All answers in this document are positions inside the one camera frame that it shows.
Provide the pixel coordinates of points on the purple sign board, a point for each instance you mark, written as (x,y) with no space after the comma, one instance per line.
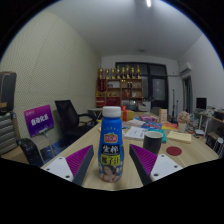
(39,120)

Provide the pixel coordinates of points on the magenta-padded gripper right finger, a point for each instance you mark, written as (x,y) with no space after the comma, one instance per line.
(145,159)

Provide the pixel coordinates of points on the wooden shelf unit with trophies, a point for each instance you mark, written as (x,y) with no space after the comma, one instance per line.
(120,90)

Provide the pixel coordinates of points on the cluttered side desk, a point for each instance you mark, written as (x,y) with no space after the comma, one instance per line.
(213,116)

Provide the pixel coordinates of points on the black cup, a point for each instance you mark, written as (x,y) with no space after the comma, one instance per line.
(152,143)

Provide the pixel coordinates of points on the black office chair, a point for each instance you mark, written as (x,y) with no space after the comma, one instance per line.
(68,118)

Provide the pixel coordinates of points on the teal notebook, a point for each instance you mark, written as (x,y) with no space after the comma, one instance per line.
(164,137)

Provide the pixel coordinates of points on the white wall air conditioner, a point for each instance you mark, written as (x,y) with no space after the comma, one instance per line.
(185,68)

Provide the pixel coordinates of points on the pink flat box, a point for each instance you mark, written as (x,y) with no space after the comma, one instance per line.
(147,118)

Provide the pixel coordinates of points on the white printed papers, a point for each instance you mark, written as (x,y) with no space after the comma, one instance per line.
(135,132)

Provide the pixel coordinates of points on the orange book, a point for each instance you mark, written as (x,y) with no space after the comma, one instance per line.
(170,126)

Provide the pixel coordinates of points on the ceiling tube light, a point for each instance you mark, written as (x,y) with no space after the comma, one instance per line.
(148,3)

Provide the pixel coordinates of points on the blue drink bottle white cap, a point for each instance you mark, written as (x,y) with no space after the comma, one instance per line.
(111,150)

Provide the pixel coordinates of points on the pink flowers in white pot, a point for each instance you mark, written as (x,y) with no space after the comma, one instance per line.
(183,120)

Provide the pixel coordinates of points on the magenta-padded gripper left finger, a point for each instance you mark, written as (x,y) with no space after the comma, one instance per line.
(78,160)

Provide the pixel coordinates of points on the large pale yellow notebook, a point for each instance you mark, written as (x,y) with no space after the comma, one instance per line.
(179,137)

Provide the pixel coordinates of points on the black computer monitor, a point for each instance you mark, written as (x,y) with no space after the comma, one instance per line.
(201,103)

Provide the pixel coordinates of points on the flat round red coaster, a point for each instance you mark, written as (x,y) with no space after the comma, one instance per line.
(174,151)

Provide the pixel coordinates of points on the yellow gift box red ribbon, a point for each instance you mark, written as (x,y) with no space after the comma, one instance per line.
(128,115)

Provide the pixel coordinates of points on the black framed glass door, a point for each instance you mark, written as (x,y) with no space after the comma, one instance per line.
(156,88)

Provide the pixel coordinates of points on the small standing wooden card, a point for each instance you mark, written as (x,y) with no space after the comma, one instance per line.
(163,115)

